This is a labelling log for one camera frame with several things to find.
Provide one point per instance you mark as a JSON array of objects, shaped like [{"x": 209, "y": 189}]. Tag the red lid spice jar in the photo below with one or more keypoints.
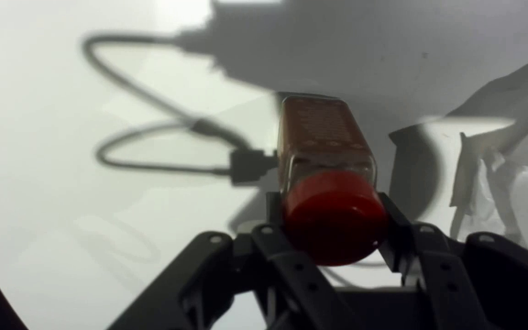
[{"x": 330, "y": 202}]

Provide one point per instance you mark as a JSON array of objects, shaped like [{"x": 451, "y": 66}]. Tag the white plastic bag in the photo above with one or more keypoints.
[{"x": 520, "y": 121}]

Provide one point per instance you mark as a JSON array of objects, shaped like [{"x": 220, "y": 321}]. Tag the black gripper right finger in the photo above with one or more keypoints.
[{"x": 489, "y": 281}]

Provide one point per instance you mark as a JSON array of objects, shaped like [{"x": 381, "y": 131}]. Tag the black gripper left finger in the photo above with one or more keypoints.
[{"x": 238, "y": 281}]

